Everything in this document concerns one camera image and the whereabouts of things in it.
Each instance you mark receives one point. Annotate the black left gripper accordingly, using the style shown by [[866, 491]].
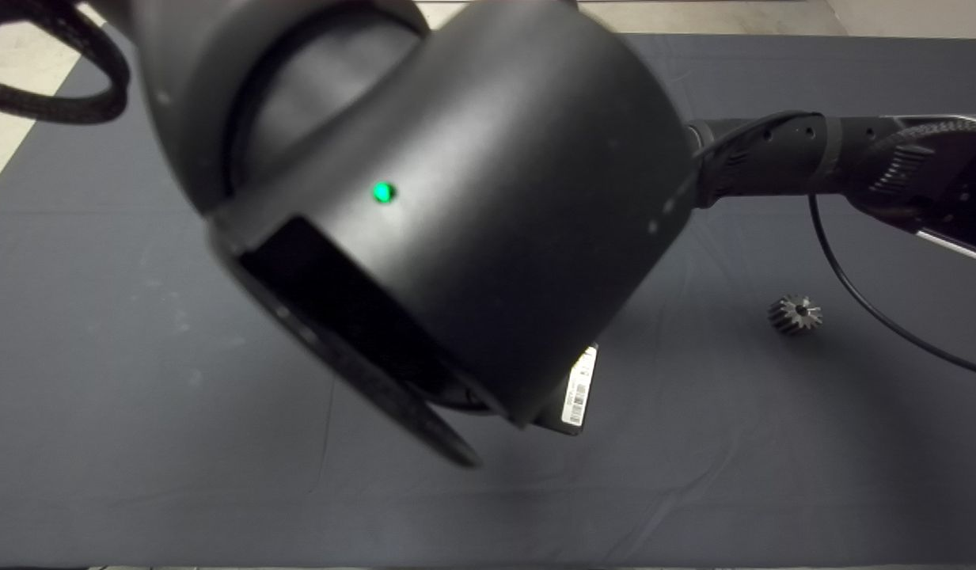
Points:
[[579, 388]]

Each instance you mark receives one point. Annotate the larger steel gear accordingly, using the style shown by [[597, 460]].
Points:
[[796, 315]]

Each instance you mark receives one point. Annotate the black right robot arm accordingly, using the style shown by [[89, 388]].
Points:
[[772, 154]]

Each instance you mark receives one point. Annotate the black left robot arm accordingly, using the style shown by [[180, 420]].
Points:
[[456, 198]]

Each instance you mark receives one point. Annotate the dark grey table cloth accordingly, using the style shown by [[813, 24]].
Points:
[[218, 475]]

